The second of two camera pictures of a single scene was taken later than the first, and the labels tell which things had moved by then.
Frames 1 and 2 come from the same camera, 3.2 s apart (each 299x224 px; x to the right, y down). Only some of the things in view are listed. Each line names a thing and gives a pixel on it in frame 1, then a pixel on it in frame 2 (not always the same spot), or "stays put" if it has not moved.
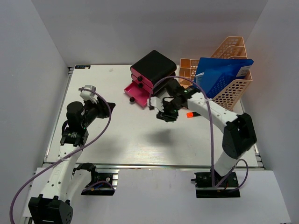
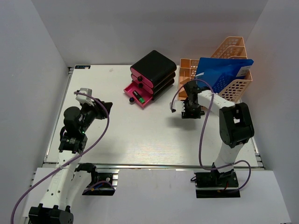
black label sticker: [82, 67] stays put
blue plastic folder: [212, 73] stays put
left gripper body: [94, 110] stays put
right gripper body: [171, 109] to [190, 109]
